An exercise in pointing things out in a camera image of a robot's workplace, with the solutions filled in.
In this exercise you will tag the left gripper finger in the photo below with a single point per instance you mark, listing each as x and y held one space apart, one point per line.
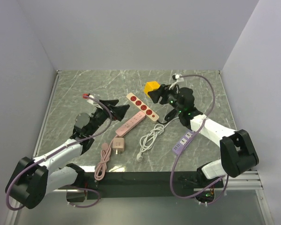
118 112
110 104

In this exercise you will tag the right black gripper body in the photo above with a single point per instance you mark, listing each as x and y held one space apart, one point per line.
172 90

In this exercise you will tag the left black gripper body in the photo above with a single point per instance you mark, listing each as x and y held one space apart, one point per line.
99 117

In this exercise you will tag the yellow cube socket adapter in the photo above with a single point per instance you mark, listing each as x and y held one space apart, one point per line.
151 86

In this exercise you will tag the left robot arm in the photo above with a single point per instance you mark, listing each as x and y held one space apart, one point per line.
34 178

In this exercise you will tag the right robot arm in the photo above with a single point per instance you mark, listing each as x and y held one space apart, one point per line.
238 154

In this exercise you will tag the beige red power strip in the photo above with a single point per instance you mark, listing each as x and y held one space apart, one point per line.
143 107

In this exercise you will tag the pink cube adapter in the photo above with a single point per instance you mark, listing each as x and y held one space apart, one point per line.
118 145

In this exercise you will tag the purple power strip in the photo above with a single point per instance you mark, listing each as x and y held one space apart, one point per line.
183 142

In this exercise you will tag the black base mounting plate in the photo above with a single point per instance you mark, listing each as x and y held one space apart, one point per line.
145 184

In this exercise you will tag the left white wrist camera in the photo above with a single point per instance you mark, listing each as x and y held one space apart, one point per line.
90 99

